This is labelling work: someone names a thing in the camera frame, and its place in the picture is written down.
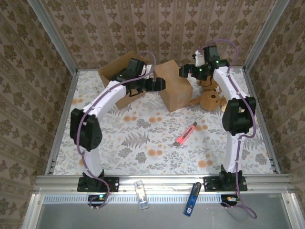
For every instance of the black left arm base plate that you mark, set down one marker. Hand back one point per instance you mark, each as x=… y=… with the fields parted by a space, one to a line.
x=115 y=183

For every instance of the grey metal panel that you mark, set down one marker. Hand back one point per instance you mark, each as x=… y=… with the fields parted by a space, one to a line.
x=119 y=219

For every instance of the slanted aluminium frame post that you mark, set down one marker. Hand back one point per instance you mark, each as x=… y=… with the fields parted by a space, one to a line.
x=54 y=35
x=262 y=35

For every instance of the small black controller board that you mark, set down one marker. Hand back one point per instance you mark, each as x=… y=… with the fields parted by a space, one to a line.
x=226 y=199
x=95 y=197

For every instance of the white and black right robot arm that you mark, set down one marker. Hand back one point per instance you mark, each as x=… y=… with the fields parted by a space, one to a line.
x=238 y=114

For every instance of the aluminium table side rail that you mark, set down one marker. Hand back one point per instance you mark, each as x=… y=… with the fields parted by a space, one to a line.
x=261 y=119
x=64 y=119

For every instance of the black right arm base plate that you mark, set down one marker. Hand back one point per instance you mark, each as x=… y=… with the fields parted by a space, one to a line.
x=209 y=184

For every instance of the pink utility knife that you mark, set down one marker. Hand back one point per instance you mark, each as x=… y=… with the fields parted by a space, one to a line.
x=184 y=136

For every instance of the brown cardboard box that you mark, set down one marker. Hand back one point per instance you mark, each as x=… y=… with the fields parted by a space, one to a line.
x=124 y=102
x=176 y=95

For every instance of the brown teddy bear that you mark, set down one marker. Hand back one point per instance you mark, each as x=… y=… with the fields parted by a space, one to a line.
x=209 y=100

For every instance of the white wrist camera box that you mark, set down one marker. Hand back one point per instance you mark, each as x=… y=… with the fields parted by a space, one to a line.
x=146 y=69
x=199 y=58

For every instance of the floral tablecloth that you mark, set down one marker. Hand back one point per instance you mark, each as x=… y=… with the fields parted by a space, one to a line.
x=166 y=167

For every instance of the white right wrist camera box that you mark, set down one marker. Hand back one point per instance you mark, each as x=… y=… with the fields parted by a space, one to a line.
x=199 y=58

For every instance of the clear plastic case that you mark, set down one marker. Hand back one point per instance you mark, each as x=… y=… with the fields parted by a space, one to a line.
x=141 y=194

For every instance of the long aluminium mounting rail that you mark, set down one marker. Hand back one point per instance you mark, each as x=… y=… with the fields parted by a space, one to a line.
x=166 y=183

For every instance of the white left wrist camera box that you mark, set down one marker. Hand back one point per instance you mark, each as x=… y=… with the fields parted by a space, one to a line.
x=146 y=69

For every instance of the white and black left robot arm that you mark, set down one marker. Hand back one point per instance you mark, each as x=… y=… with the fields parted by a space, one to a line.
x=88 y=133

